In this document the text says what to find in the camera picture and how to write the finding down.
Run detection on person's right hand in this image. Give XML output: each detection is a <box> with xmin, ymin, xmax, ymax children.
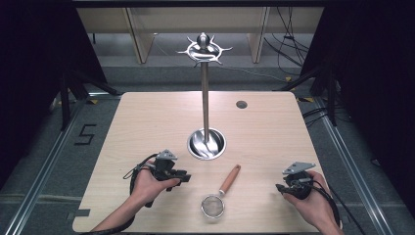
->
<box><xmin>282</xmin><ymin>169</ymin><xmax>331</xmax><ymax>227</ymax></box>

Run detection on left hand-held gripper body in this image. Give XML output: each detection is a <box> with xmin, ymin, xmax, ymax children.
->
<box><xmin>152</xmin><ymin>149</ymin><xmax>180</xmax><ymax>182</ymax></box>

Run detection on metal utensil hook stand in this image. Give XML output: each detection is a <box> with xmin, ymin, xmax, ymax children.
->
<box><xmin>176</xmin><ymin>31</ymin><xmax>234</xmax><ymax>162</ymax></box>

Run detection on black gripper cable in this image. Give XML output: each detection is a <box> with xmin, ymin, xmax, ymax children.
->
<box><xmin>306</xmin><ymin>178</ymin><xmax>367</xmax><ymax>235</ymax></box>
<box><xmin>79</xmin><ymin>152</ymin><xmax>160</xmax><ymax>235</ymax></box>

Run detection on black floor cables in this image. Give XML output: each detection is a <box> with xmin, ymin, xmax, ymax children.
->
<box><xmin>263</xmin><ymin>6</ymin><xmax>311</xmax><ymax>76</ymax></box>

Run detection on person's left hand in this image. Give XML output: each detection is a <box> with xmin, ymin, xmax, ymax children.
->
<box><xmin>131</xmin><ymin>162</ymin><xmax>181</xmax><ymax>209</ymax></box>

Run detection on aluminium floor rail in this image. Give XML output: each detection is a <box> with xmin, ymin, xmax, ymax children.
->
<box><xmin>295</xmin><ymin>96</ymin><xmax>394</xmax><ymax>235</ymax></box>
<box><xmin>2</xmin><ymin>92</ymin><xmax>123</xmax><ymax>235</ymax></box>

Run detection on black curtain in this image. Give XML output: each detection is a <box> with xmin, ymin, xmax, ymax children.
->
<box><xmin>299</xmin><ymin>0</ymin><xmax>415</xmax><ymax>216</ymax></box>
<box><xmin>0</xmin><ymin>0</ymin><xmax>109</xmax><ymax>192</ymax></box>

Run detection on black tripod stand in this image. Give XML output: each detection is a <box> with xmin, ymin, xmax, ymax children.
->
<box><xmin>275</xmin><ymin>62</ymin><xmax>339</xmax><ymax>127</ymax></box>
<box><xmin>58</xmin><ymin>67</ymin><xmax>122</xmax><ymax>132</ymax></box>

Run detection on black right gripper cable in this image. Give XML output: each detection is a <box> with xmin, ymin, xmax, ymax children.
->
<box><xmin>306</xmin><ymin>178</ymin><xmax>367</xmax><ymax>235</ymax></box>

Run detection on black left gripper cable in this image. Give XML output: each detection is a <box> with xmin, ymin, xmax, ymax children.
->
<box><xmin>79</xmin><ymin>152</ymin><xmax>160</xmax><ymax>235</ymax></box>

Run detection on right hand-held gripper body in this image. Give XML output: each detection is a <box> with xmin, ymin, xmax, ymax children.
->
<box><xmin>281</xmin><ymin>161</ymin><xmax>317</xmax><ymax>201</ymax></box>

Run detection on small strainer with orange handle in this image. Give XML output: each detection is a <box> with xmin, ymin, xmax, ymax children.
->
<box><xmin>200</xmin><ymin>164</ymin><xmax>242</xmax><ymax>219</ymax></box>

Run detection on white floor cable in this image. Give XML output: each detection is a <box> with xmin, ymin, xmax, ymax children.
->
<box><xmin>224</xmin><ymin>66</ymin><xmax>289</xmax><ymax>83</ymax></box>

